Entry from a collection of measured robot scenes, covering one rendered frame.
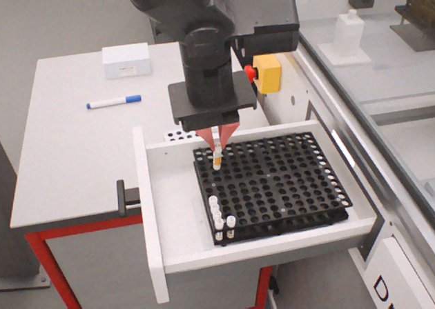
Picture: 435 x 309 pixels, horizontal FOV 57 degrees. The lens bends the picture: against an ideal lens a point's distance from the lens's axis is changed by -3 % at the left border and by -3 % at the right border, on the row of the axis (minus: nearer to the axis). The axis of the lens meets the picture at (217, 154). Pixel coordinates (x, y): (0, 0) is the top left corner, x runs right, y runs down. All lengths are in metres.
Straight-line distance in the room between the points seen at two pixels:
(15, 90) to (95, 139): 1.74
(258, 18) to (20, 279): 1.48
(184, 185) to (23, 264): 1.02
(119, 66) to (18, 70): 1.77
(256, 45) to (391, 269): 0.35
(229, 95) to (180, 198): 0.29
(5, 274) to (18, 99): 1.18
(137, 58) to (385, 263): 0.82
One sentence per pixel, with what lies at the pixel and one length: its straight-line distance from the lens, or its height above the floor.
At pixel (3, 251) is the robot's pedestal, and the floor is 0.19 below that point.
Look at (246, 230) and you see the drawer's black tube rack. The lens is 0.65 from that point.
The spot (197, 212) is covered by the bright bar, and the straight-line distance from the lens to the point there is 0.70.
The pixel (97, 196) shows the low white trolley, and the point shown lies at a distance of 0.87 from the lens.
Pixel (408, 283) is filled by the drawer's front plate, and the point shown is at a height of 0.93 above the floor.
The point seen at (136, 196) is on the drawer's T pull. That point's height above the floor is 0.91.
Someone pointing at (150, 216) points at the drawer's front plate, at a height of 0.93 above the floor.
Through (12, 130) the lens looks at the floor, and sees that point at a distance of 2.39.
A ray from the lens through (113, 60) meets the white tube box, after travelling 1.16.
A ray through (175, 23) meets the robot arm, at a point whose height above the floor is 1.24.
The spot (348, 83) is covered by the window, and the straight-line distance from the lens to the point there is 0.70.
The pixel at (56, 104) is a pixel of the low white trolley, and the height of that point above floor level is 0.76.
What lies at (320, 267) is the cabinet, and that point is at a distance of 0.96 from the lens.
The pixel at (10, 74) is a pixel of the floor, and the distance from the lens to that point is 2.87.
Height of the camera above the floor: 1.40
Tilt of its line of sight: 45 degrees down
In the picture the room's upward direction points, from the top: straight up
